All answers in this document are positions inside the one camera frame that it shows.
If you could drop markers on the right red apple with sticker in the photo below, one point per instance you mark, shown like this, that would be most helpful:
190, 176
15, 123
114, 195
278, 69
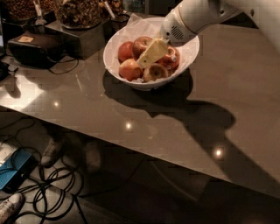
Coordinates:
171, 59

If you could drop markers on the white bowl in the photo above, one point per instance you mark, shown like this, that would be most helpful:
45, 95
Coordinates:
116, 52

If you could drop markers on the blue box on floor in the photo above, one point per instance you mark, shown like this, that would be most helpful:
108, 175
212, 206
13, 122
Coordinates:
13, 170

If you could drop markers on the white shoe under table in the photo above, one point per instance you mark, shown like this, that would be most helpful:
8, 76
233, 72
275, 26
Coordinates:
52, 152

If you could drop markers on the white paper liner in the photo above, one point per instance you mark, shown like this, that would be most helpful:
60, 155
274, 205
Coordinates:
140, 29

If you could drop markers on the grey metal box stand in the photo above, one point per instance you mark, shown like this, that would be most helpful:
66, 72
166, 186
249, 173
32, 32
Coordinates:
80, 44

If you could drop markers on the dark cup with spoon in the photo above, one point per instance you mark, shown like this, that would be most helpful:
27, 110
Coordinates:
117, 21

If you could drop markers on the white shoe bottom left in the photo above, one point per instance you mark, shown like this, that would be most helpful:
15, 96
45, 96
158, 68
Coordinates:
10, 206

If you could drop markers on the metal scoop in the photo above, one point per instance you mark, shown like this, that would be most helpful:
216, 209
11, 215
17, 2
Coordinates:
40, 21

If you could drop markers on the glass jar of nuts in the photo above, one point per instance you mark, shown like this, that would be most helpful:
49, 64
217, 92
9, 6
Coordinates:
21, 10

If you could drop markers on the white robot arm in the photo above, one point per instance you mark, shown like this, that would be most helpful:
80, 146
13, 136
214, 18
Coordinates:
264, 13

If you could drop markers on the front yellow-red apple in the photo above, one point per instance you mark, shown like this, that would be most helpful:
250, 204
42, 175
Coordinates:
154, 71

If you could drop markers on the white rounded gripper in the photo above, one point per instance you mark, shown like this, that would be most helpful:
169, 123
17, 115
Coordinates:
172, 30

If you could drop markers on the black VR headset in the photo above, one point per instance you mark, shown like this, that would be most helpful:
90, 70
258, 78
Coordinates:
36, 50

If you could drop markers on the glass jar of granola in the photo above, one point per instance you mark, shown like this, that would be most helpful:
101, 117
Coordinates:
78, 14

